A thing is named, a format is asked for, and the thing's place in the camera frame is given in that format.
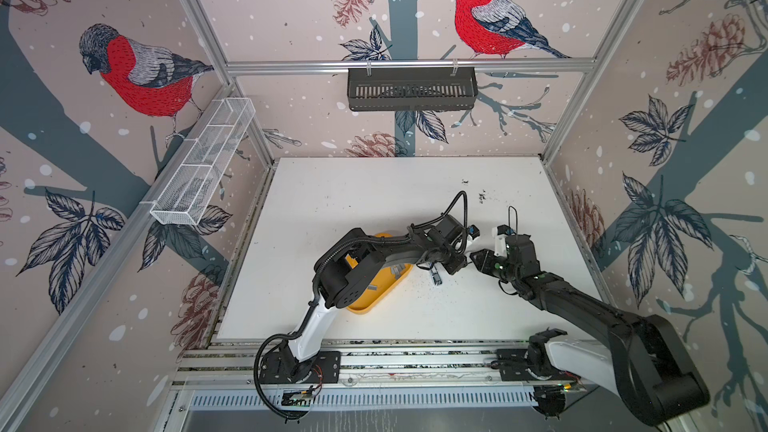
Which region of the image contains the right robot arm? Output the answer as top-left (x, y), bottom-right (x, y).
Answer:
top-left (469, 234), bottom-right (710, 426)

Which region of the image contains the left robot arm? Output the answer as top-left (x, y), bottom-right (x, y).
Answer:
top-left (253, 190), bottom-right (470, 385)

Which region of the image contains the yellow plastic tray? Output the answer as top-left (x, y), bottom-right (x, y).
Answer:
top-left (347, 264), bottom-right (413, 315)

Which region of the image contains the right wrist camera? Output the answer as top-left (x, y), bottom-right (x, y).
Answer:
top-left (494, 224), bottom-right (516, 257)

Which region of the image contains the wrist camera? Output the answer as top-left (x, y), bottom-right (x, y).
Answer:
top-left (465, 224), bottom-right (481, 250)
top-left (494, 224), bottom-right (516, 257)

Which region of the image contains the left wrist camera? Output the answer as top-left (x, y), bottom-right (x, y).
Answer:
top-left (465, 224), bottom-right (481, 250)

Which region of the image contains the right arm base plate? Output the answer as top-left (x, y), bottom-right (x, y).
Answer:
top-left (491, 348), bottom-right (538, 382)

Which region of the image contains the aluminium mounting rail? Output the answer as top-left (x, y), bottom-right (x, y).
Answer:
top-left (173, 339), bottom-right (667, 391)

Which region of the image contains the black wall basket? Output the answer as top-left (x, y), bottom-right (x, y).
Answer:
top-left (347, 67), bottom-right (478, 112)

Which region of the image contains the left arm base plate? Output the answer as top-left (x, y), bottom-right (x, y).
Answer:
top-left (257, 349), bottom-right (341, 385)

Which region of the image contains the white wire mesh shelf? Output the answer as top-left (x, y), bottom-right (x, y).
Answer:
top-left (150, 97), bottom-right (255, 226)

